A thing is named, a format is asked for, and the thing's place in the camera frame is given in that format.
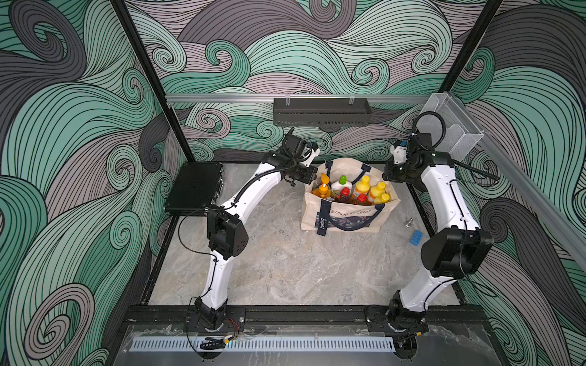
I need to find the large orange soap bottle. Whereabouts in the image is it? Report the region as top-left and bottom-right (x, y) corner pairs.
(313, 173), (332, 199)

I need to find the orange bottle yellow cap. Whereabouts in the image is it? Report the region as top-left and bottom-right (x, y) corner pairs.
(353, 175), (370, 201)
(368, 181), (386, 202)
(374, 193), (391, 205)

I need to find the white bottle green cap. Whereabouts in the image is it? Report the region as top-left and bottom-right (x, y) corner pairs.
(331, 175), (353, 197)

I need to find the dark green bottle red cap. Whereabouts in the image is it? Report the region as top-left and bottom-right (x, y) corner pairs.
(336, 187), (352, 203)

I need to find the cream canvas shopping bag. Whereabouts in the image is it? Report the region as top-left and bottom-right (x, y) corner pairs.
(301, 158), (401, 236)

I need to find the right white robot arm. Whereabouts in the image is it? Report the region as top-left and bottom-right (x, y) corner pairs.
(383, 152), (494, 330)

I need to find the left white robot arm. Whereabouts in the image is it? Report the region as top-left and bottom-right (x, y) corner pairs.
(195, 143), (320, 329)

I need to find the blue toy building brick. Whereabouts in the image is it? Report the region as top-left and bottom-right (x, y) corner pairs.
(409, 230), (424, 246)

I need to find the black hard carrying case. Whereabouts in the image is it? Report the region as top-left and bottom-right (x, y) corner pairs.
(164, 162), (224, 217)

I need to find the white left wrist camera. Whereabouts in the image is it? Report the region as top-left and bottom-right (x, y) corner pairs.
(301, 142), (320, 167)

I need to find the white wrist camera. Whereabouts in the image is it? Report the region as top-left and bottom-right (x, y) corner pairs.
(301, 142), (320, 167)
(391, 140), (407, 166)

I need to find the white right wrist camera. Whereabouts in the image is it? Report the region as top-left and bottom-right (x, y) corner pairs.
(391, 140), (407, 166)

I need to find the black corrugated right cable hose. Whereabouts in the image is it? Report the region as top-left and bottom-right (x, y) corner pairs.
(411, 110), (501, 181)

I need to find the black corrugated cable hose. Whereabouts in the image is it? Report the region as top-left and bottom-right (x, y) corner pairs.
(228, 130), (303, 209)
(411, 110), (501, 181)

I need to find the black corrugated left cable hose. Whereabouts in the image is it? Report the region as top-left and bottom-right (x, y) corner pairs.
(228, 130), (303, 209)

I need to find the clear plastic wall bin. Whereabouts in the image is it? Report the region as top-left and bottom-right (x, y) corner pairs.
(417, 92), (484, 161)

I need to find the aluminium wall rail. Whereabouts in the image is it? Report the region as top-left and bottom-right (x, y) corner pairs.
(166, 93), (429, 104)

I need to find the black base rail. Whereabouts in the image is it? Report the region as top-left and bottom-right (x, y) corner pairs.
(123, 305), (488, 336)

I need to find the white slotted cable duct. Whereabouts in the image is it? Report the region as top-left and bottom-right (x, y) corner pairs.
(129, 335), (395, 353)

